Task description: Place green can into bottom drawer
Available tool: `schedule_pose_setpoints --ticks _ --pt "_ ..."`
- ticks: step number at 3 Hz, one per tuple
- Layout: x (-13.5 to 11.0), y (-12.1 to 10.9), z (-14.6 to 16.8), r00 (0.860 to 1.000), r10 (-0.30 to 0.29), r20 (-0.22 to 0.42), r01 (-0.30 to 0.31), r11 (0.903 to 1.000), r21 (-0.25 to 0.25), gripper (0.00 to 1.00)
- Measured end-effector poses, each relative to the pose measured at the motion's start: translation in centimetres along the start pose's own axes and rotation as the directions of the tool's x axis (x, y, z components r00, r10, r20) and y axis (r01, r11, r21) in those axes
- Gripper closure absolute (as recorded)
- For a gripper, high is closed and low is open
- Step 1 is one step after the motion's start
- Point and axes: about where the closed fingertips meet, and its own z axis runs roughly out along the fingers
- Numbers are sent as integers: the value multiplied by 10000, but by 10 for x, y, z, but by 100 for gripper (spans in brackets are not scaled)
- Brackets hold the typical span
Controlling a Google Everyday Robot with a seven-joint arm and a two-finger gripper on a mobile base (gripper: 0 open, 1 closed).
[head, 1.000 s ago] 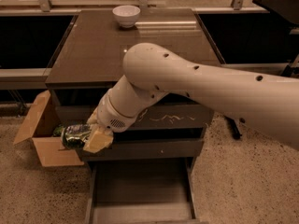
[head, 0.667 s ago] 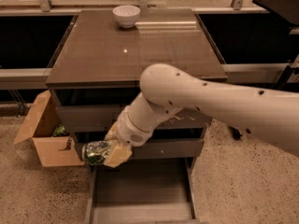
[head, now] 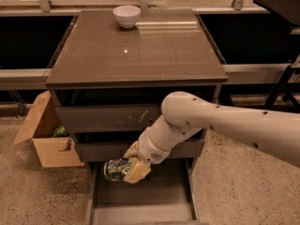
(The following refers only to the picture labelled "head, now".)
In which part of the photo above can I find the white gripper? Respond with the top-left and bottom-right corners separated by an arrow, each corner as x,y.
124,128 -> 171,184

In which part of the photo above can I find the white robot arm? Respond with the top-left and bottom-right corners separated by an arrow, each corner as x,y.
125,92 -> 300,184

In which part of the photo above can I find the grey middle drawer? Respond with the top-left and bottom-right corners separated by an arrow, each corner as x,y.
75,140 -> 204,162

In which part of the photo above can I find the grey open bottom drawer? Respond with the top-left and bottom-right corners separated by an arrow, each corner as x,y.
85,159 -> 201,225

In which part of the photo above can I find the grey top drawer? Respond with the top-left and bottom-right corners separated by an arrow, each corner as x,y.
56,104 -> 161,133

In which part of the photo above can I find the green item in box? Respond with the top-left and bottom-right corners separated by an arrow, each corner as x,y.
52,125 -> 68,138

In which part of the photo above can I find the open cardboard box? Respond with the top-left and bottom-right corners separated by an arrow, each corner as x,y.
14,91 -> 84,168

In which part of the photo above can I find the white ceramic bowl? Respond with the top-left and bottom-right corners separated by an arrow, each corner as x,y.
112,6 -> 141,28

